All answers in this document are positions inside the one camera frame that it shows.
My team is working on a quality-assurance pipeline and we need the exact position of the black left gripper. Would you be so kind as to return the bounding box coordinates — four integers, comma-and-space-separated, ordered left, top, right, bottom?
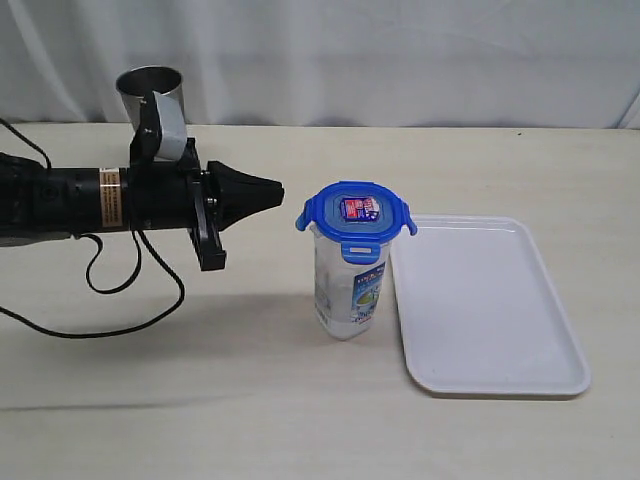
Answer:
127, 97, 285, 271

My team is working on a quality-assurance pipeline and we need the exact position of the blue plastic lid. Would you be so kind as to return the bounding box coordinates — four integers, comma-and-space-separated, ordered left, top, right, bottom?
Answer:
295, 181, 418, 265

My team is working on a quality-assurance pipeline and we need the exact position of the stainless steel cup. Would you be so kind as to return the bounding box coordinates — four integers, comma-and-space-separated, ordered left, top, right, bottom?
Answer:
115, 65, 185, 131

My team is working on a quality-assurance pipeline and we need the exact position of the clear plastic jar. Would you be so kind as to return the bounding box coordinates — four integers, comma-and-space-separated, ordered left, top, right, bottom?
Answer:
310, 223, 398, 340

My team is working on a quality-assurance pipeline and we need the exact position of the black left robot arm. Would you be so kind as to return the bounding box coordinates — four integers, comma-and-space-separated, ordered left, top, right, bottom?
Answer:
1, 91, 284, 271

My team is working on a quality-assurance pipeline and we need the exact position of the white curtain backdrop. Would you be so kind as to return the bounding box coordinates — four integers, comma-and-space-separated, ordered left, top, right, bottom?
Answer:
1, 1, 639, 129

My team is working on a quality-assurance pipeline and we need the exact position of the white plastic tray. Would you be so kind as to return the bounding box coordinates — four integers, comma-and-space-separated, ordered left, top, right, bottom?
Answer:
391, 214, 591, 398

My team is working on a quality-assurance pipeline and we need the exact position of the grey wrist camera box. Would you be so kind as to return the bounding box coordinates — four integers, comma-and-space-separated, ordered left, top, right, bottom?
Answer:
153, 91, 187, 161

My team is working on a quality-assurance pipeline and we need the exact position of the black camera cable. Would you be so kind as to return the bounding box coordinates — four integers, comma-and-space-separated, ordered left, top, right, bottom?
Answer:
0, 117, 186, 340

